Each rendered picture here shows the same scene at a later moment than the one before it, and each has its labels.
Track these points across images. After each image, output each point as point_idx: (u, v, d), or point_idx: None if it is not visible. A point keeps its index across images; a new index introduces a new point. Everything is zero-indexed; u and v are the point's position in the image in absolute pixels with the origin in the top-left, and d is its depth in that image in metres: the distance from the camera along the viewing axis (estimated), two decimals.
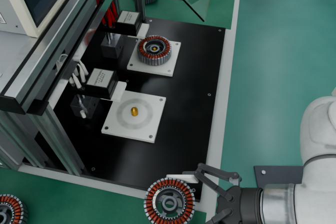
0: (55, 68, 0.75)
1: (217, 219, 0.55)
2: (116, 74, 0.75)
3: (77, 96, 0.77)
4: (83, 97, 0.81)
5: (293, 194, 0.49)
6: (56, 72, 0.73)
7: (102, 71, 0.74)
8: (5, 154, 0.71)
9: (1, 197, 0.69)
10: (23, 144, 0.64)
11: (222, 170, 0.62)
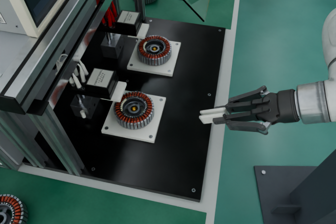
0: (55, 68, 0.75)
1: (255, 112, 0.68)
2: (116, 74, 0.75)
3: (77, 96, 0.77)
4: (83, 97, 0.81)
5: (323, 84, 0.60)
6: (56, 72, 0.73)
7: (102, 71, 0.74)
8: (5, 154, 0.71)
9: (1, 197, 0.69)
10: (23, 144, 0.64)
11: (251, 91, 0.73)
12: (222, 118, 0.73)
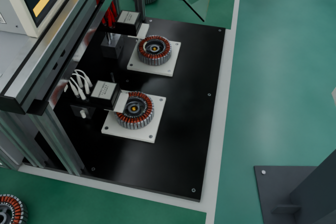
0: (55, 68, 0.75)
1: None
2: (119, 86, 0.79)
3: None
4: None
5: None
6: None
7: (105, 84, 0.78)
8: (5, 154, 0.71)
9: (1, 197, 0.69)
10: (23, 144, 0.64)
11: None
12: None
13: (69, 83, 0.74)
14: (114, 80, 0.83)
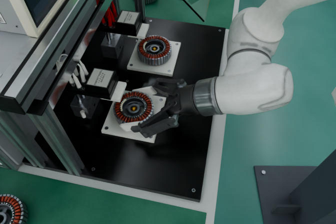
0: (55, 68, 0.75)
1: (164, 109, 0.73)
2: (116, 74, 0.75)
3: (77, 96, 0.77)
4: (83, 97, 0.81)
5: (215, 79, 0.66)
6: (56, 72, 0.73)
7: (102, 71, 0.74)
8: (5, 154, 0.71)
9: (1, 197, 0.69)
10: (23, 144, 0.64)
11: (172, 79, 0.79)
12: (139, 127, 0.75)
13: None
14: None
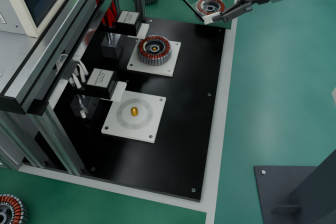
0: (55, 68, 0.75)
1: None
2: (116, 74, 0.75)
3: (77, 96, 0.77)
4: (83, 97, 0.81)
5: None
6: (56, 72, 0.73)
7: (102, 71, 0.74)
8: (5, 154, 0.71)
9: (1, 197, 0.69)
10: (23, 144, 0.64)
11: None
12: (219, 15, 0.99)
13: None
14: None
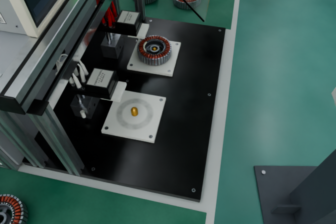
0: (55, 68, 0.75)
1: None
2: (116, 74, 0.75)
3: (77, 96, 0.77)
4: (83, 97, 0.81)
5: None
6: (56, 72, 0.73)
7: (102, 71, 0.74)
8: (5, 154, 0.71)
9: (1, 197, 0.69)
10: (23, 144, 0.64)
11: None
12: None
13: None
14: None
